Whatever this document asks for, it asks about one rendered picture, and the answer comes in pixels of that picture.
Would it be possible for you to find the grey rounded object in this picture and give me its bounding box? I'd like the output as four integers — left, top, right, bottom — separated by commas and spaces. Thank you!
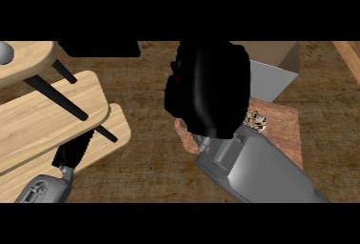
0, 41, 15, 66

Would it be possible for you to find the brown wooden plank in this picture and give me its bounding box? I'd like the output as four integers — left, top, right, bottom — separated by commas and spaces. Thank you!
332, 40, 360, 84

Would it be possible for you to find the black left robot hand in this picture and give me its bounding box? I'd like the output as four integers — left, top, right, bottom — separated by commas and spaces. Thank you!
50, 129, 96, 170

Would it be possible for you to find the brown wooden cutting board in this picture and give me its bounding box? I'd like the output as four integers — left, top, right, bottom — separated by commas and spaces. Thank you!
173, 97, 305, 172

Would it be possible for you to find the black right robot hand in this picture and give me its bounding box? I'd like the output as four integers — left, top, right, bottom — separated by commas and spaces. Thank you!
164, 40, 252, 140

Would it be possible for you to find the small speckled brown white object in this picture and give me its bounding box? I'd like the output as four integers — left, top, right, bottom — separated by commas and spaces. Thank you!
243, 110, 268, 133

